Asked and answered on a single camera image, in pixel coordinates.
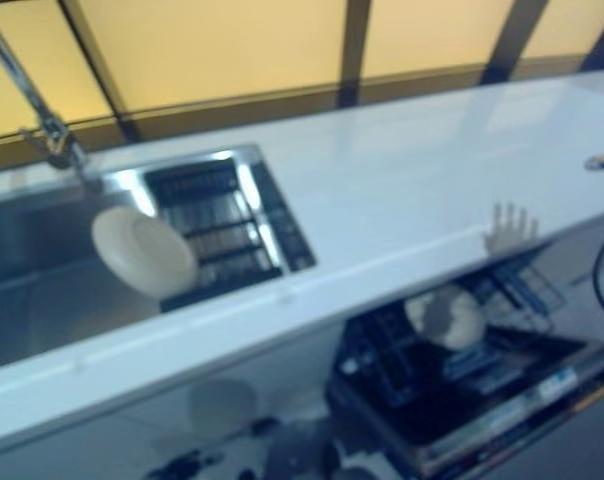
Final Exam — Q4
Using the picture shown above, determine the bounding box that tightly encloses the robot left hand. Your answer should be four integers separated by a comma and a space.
151, 449, 218, 480

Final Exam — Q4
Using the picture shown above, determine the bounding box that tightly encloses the cream ceramic plate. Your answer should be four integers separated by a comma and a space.
405, 287, 486, 350
91, 206, 199, 297

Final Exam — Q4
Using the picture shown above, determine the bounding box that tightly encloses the white glossy cabinet door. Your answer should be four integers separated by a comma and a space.
131, 319, 348, 451

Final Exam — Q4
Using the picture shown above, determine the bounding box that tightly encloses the black sink drain rack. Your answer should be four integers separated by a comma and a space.
144, 151, 286, 314

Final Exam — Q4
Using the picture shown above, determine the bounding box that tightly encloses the stainless steel sink basin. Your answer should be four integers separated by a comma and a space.
0, 143, 317, 374

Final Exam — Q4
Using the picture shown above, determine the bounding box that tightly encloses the chrome pull-down kitchen faucet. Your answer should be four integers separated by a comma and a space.
0, 9, 104, 194

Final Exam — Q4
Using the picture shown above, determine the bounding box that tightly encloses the yellow window with dark frame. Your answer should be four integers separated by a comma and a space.
0, 0, 604, 176

